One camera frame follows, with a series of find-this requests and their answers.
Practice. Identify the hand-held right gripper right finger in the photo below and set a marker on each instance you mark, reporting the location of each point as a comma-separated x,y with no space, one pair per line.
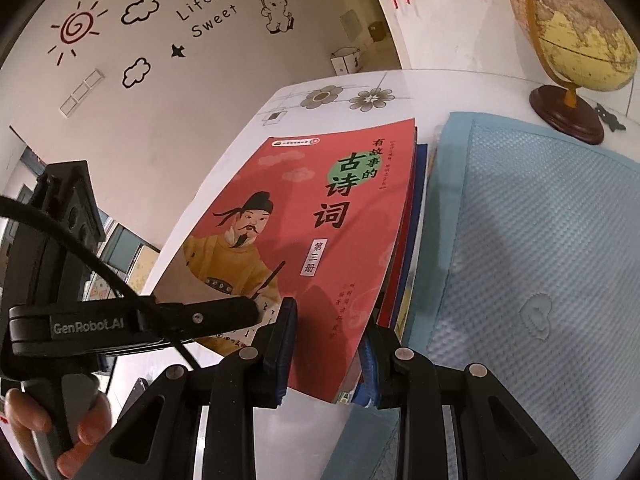
370,365

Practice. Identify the cartoon wall decals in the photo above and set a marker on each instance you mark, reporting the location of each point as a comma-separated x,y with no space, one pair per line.
272,7

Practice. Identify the small black ornament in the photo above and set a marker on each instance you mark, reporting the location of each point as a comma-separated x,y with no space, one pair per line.
610,117

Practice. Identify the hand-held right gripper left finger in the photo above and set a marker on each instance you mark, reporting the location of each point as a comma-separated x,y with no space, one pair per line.
285,350

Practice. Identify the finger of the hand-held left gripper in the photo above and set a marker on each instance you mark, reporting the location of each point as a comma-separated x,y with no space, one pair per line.
210,315

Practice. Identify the yellow desk globe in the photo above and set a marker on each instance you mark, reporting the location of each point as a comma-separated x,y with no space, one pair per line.
575,20

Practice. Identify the white switch panel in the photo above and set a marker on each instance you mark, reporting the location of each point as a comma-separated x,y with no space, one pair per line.
82,92

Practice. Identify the red book yellow-robed man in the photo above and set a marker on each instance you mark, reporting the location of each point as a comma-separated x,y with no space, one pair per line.
300,210

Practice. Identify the stack of thin books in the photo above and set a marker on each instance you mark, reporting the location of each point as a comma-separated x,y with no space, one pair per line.
407,240

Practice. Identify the person's left hand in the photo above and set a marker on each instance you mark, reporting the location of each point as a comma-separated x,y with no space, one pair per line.
92,425

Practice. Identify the blue quilted mat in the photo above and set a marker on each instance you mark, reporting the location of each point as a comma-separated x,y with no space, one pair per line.
525,285

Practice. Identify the white wall socket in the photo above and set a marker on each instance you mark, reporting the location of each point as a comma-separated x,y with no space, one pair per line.
345,60

